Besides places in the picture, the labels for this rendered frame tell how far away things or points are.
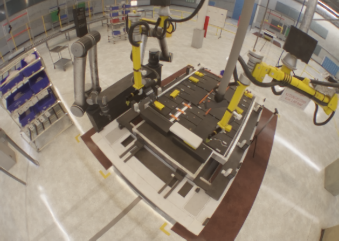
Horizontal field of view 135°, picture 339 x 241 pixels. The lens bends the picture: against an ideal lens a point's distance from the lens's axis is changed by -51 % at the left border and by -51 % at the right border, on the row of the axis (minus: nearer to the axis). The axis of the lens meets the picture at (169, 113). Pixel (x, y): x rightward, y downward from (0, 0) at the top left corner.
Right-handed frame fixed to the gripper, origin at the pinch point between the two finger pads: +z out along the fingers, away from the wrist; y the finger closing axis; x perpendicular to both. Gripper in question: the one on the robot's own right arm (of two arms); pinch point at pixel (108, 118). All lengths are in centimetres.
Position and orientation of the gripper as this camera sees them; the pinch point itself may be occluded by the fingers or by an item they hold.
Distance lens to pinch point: 203.6
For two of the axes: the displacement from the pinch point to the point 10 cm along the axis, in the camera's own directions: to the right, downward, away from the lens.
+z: -0.7, 6.7, 7.4
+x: -5.6, 5.8, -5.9
